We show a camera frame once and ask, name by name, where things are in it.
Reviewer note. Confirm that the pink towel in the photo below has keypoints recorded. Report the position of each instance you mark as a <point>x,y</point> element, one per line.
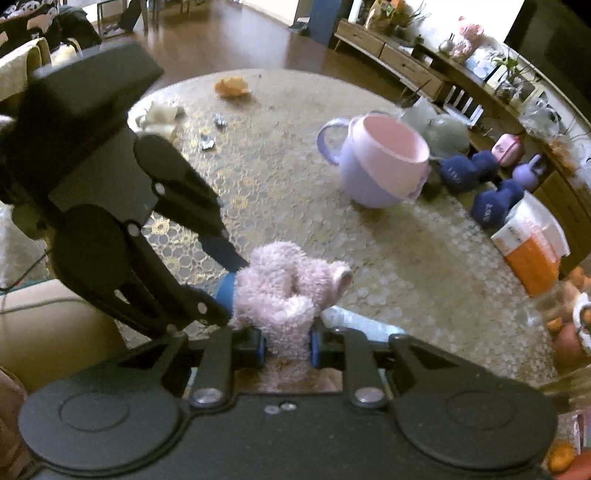
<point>281,295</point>

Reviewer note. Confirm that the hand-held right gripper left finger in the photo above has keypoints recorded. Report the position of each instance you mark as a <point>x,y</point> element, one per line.
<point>217,364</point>

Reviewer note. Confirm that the small potted plant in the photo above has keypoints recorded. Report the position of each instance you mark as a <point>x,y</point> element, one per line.
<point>512,78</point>

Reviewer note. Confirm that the pink kettlebell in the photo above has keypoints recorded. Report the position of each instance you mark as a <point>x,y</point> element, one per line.
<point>508,148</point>

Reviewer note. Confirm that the pink pig toy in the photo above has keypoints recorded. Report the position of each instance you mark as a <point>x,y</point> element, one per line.
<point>468,39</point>

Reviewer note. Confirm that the small foil scrap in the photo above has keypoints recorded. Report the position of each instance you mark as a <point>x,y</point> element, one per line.
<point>208,142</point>
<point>220,121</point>

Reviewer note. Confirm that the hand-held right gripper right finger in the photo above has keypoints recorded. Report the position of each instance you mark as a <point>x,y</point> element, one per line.
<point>358,364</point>

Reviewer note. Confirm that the pale green teapot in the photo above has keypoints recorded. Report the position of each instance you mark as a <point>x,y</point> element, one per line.
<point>448,136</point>

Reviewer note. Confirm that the black television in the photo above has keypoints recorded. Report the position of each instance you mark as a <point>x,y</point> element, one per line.
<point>554,41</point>

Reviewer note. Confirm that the plastic bag of fruit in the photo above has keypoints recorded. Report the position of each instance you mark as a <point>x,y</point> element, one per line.
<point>572,323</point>

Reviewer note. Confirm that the purple kettlebell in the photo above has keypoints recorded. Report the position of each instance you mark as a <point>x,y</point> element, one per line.
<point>528,174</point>

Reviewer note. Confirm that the orange peel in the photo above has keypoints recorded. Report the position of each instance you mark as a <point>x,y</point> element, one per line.
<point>232,86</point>

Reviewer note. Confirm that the white bottle with blue cap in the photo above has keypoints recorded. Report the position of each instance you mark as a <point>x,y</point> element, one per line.
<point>226,295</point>

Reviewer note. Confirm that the crumpled white tissue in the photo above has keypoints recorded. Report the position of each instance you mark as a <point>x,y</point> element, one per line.
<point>159,119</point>

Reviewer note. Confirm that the tangerine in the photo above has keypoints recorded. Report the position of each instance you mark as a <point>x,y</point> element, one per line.
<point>562,458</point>

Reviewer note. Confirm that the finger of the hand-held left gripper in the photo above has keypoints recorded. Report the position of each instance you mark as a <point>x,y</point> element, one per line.
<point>157,290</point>
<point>189,198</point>

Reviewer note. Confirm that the chair with yellow cloth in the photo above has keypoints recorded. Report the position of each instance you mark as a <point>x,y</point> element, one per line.
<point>21,69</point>

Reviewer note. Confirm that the purple mug with pink cup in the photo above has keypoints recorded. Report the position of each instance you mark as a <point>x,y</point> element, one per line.
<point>364,184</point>

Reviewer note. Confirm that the orange tissue pack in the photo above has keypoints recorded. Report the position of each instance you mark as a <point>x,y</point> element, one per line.
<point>531,249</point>

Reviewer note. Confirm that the beige sofa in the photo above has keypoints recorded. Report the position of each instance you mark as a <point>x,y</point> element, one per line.
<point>41,337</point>

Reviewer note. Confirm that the wooden sideboard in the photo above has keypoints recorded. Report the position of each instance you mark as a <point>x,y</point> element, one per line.
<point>406,64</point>

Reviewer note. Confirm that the wooden chair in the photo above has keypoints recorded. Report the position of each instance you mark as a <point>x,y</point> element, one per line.
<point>464,105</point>

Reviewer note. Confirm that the pink plastic bowl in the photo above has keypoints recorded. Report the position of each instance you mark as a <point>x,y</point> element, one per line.
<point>392,147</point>

